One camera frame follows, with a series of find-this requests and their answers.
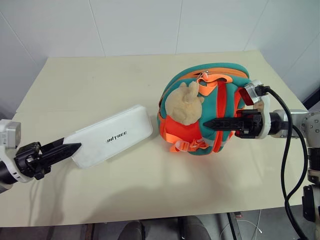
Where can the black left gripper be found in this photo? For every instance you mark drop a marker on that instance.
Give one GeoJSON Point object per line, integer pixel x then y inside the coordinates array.
{"type": "Point", "coordinates": [28, 160]}

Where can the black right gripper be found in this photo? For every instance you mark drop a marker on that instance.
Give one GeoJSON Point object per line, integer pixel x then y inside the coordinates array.
{"type": "Point", "coordinates": [251, 123]}

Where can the orange and teal backpack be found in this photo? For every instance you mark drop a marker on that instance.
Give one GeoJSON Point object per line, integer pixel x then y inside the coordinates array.
{"type": "Point", "coordinates": [225, 105]}

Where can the white rectangular box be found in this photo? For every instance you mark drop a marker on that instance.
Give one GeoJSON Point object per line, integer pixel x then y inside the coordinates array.
{"type": "Point", "coordinates": [112, 136]}

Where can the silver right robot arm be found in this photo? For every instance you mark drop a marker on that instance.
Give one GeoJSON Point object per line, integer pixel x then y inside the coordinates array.
{"type": "Point", "coordinates": [301, 116]}

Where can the beige plush rabbit toy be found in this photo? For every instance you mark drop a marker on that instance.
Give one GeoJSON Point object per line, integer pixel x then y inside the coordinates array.
{"type": "Point", "coordinates": [183, 107]}

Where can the black table leg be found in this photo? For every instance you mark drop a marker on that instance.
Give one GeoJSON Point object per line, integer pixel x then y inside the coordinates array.
{"type": "Point", "coordinates": [233, 227]}

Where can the dark rounded shape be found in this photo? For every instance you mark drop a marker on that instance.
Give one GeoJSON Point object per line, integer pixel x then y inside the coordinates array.
{"type": "Point", "coordinates": [175, 228]}

